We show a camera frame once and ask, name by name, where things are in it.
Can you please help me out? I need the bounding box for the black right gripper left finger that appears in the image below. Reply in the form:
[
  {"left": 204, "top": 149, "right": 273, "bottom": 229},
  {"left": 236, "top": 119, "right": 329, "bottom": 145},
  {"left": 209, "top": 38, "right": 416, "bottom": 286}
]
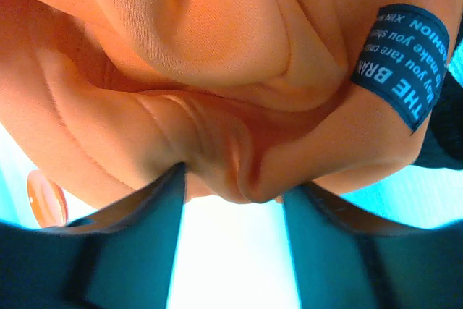
[{"left": 1, "top": 164, "right": 185, "bottom": 308}]

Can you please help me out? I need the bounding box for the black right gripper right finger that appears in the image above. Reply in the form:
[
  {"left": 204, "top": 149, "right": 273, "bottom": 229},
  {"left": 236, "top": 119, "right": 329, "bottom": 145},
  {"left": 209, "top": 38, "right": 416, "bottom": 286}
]
[{"left": 284, "top": 183, "right": 462, "bottom": 308}]

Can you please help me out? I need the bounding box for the orange cloth garment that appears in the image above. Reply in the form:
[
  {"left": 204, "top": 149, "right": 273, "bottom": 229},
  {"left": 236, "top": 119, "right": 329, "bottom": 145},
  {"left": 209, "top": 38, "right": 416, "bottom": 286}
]
[{"left": 1, "top": 0, "right": 462, "bottom": 208}]

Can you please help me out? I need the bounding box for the black cloth garment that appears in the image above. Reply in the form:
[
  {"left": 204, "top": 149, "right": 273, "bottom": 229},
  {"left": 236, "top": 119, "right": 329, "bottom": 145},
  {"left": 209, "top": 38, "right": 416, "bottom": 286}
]
[{"left": 413, "top": 30, "right": 463, "bottom": 170}]

